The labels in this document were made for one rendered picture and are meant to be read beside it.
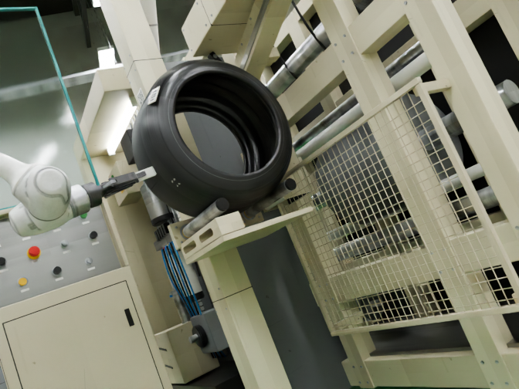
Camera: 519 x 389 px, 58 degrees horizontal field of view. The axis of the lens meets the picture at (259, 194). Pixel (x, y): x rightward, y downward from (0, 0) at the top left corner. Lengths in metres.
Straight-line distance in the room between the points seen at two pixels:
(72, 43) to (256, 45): 10.73
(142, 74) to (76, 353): 1.14
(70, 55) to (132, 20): 10.22
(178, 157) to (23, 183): 0.46
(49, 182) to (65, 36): 11.48
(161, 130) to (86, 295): 0.83
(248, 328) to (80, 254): 0.79
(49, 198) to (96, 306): 0.88
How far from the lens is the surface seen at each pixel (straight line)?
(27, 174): 1.32
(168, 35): 12.81
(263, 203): 1.78
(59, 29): 12.80
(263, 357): 1.89
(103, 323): 2.07
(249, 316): 1.87
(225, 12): 1.97
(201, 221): 1.63
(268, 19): 1.94
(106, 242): 2.18
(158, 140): 1.54
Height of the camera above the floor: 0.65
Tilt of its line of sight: 9 degrees up
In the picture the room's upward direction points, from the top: 22 degrees counter-clockwise
